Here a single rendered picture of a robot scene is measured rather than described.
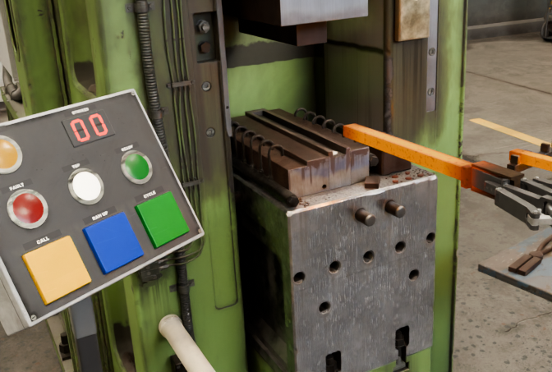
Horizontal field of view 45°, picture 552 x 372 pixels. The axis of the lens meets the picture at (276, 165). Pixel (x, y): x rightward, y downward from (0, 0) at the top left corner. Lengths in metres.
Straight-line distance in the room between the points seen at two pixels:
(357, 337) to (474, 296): 1.37
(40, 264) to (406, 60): 1.01
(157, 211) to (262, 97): 0.81
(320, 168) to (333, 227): 0.12
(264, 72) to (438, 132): 0.49
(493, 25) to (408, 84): 7.71
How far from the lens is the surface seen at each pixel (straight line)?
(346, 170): 1.43
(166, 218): 1.09
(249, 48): 1.79
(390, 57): 1.61
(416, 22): 1.62
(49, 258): 0.98
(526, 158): 1.59
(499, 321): 2.73
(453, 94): 1.77
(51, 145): 1.05
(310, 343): 1.48
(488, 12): 9.29
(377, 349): 1.60
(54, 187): 1.02
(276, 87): 1.85
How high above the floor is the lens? 1.44
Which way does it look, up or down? 19 degrees down
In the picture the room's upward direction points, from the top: 3 degrees counter-clockwise
